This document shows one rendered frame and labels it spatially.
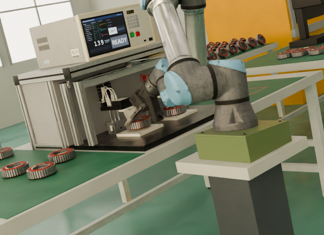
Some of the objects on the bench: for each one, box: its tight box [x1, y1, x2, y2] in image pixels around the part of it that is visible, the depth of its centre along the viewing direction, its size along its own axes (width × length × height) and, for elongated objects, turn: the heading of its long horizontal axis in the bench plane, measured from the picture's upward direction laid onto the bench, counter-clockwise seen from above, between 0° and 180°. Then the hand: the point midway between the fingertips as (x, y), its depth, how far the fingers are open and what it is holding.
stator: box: [125, 116, 151, 130], centre depth 236 cm, size 11×11×4 cm
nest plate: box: [116, 124, 163, 137], centre depth 237 cm, size 15×15×1 cm
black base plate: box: [71, 104, 216, 152], centre depth 247 cm, size 47×64×2 cm
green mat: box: [0, 150, 145, 220], centre depth 217 cm, size 94×61×1 cm, turn 97°
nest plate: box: [161, 109, 198, 121], centre depth 254 cm, size 15×15×1 cm
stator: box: [0, 161, 29, 178], centre depth 218 cm, size 11×11×4 cm
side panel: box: [15, 81, 71, 151], centre depth 248 cm, size 28×3×32 cm, turn 97°
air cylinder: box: [107, 118, 128, 134], centre depth 247 cm, size 5×8×6 cm
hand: (136, 122), depth 237 cm, fingers closed on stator, 13 cm apart
